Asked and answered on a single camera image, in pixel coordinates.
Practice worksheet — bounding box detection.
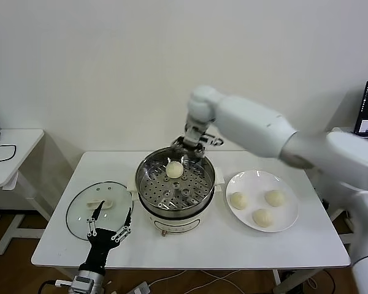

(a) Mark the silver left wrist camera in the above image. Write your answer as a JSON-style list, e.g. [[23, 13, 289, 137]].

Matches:
[[72, 274, 95, 292]]

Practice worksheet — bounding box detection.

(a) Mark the white steamed baozi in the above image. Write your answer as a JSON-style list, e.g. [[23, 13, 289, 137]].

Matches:
[[165, 161, 184, 179], [229, 192, 249, 211], [264, 189, 286, 208], [252, 208, 274, 228]]

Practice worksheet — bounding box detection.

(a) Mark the white floor cable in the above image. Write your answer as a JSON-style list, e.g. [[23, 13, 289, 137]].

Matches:
[[147, 269, 243, 290]]

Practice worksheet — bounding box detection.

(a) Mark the white side table with label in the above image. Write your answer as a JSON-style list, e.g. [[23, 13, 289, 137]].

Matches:
[[328, 126, 356, 246]]

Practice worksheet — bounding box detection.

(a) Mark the glass lid with cream handle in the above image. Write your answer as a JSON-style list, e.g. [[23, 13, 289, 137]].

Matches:
[[65, 181, 134, 241]]

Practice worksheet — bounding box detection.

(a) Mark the black floor cable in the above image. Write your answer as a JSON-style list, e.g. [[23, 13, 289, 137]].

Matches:
[[321, 269, 337, 293]]

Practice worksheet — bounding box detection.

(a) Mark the stainless steel pot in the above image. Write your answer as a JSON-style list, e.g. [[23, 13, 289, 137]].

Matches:
[[134, 146, 216, 217]]

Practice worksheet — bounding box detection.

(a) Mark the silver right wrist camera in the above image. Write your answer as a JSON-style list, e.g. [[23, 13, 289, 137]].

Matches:
[[202, 133, 224, 146]]

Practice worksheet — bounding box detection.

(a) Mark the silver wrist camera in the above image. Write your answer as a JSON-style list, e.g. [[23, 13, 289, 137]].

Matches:
[[202, 133, 224, 146], [72, 274, 95, 292]]

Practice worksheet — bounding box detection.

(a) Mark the white round plate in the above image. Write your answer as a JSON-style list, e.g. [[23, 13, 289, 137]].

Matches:
[[225, 170, 299, 233]]

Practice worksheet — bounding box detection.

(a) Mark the white power strip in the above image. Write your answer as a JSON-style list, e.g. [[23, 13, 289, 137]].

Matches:
[[130, 281, 151, 294]]

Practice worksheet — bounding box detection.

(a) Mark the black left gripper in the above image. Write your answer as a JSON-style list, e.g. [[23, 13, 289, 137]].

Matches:
[[85, 200, 132, 269]]

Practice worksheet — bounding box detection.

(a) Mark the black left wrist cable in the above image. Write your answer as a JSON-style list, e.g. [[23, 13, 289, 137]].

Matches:
[[38, 279, 74, 294]]

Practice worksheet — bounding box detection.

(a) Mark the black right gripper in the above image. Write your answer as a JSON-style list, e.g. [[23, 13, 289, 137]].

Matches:
[[171, 121, 208, 165]]

